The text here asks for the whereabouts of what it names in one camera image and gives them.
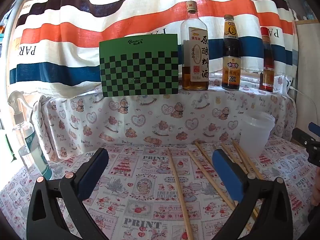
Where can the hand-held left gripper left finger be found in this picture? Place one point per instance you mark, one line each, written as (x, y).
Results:
(96, 170)

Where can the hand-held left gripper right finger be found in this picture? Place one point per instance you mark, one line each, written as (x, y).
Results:
(227, 175)

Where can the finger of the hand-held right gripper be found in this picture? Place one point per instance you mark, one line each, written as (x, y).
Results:
(311, 150)
(315, 127)

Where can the translucent plastic cup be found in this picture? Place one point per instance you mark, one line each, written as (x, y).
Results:
(255, 135)

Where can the bunch of wooden chopsticks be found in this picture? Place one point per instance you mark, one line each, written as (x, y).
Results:
(178, 187)

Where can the strawberry print tablecloth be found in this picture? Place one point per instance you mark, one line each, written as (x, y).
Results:
(140, 180)

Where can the pale wooden board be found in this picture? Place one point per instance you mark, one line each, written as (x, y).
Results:
(307, 67)

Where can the clear spray bottle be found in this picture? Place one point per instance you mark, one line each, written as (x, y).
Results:
(30, 142)

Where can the bear print cloth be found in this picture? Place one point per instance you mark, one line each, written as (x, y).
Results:
(150, 120)

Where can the red cap oil bottle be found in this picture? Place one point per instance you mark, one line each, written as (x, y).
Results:
(267, 62)

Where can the dark soy sauce bottle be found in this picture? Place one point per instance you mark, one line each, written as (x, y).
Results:
(231, 55)

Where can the green checkered box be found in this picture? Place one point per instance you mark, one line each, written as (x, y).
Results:
(137, 55)

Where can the clear cooking wine bottle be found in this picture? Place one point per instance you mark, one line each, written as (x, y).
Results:
(197, 55)

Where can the striped curtain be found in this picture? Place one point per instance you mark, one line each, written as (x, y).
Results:
(75, 30)

